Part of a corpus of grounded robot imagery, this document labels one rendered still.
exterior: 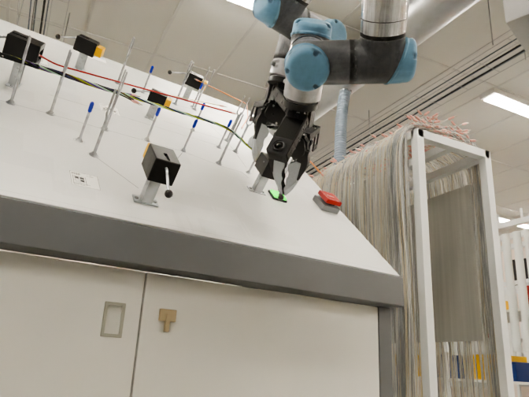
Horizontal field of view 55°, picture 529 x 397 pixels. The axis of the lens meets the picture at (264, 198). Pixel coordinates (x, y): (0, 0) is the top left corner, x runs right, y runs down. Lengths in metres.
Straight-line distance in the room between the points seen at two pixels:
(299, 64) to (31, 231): 0.49
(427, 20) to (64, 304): 3.25
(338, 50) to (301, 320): 0.52
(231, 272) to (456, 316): 1.22
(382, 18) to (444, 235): 1.32
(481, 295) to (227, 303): 1.18
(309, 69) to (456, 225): 1.28
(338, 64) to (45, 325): 0.61
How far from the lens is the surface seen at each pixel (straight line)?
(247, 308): 0.96
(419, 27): 3.78
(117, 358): 0.86
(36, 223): 0.80
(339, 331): 1.10
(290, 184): 1.08
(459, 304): 1.97
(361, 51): 0.88
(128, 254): 0.83
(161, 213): 0.91
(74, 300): 0.84
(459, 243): 2.00
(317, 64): 0.86
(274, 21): 1.12
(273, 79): 1.24
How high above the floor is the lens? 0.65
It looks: 19 degrees up
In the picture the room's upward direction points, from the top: 3 degrees clockwise
